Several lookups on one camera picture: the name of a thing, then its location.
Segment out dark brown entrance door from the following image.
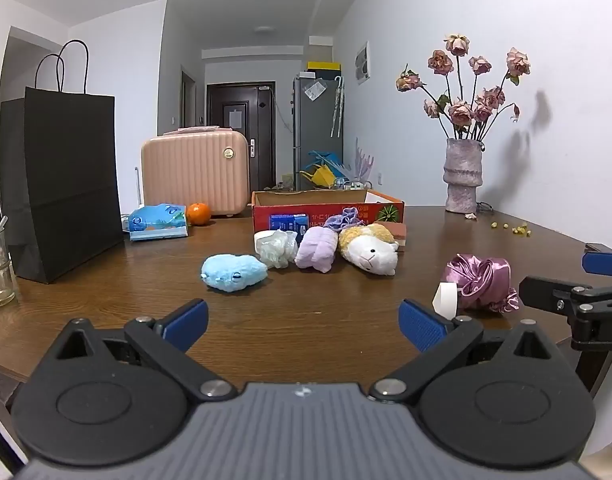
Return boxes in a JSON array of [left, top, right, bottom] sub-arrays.
[[206, 81, 277, 192]]

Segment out pink textured vase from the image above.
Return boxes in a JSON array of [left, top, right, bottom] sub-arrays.
[[442, 137, 486, 214]]

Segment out lilac wall decoration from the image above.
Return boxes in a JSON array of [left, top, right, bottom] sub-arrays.
[[355, 137, 375, 182]]

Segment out crumpled clear plastic bag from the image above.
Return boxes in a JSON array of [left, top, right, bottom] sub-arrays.
[[259, 229, 300, 269]]

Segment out blue tissue pack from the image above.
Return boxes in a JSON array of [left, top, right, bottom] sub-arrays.
[[127, 203, 189, 242]]

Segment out grey refrigerator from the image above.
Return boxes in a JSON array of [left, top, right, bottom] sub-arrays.
[[292, 72, 345, 191]]

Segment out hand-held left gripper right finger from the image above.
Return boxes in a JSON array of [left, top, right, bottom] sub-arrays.
[[368, 298, 578, 403]]

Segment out black paper bag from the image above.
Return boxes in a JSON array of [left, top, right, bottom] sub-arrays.
[[0, 40, 126, 285]]

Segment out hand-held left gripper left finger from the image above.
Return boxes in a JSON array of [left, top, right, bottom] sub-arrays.
[[33, 299, 238, 402]]

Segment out lilac scrunchie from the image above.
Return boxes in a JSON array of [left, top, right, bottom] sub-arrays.
[[323, 206, 362, 233]]

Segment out purple satin scrunchie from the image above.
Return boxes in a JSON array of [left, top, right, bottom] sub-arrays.
[[441, 253, 521, 315]]

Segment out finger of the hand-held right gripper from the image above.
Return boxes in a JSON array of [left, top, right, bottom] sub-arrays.
[[582, 242, 612, 277], [518, 275, 612, 314]]

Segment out hanging clear umbrella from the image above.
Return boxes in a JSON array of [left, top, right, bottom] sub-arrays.
[[330, 75, 346, 137]]

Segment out blue plush toy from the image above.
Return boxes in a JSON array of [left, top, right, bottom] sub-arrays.
[[201, 254, 269, 292]]

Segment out yellow white alpaca plush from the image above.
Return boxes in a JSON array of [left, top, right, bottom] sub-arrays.
[[337, 224, 401, 277]]

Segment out white electrical panel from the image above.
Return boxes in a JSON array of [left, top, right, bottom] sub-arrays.
[[355, 41, 372, 86]]

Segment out lilac fluffy socks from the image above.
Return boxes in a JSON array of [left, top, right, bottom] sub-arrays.
[[294, 226, 340, 274]]

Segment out white tape roll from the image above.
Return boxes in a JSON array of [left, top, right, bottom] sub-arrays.
[[432, 282, 458, 319]]

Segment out dried pink roses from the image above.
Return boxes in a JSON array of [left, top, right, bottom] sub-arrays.
[[396, 33, 532, 142]]

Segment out side room door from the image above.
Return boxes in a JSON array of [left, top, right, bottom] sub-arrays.
[[180, 66, 197, 128]]

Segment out orange cardboard box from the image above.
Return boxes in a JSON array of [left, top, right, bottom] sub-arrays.
[[251, 189, 406, 242]]

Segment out pink ribbed suitcase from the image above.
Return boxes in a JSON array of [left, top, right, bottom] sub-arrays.
[[140, 129, 251, 219]]

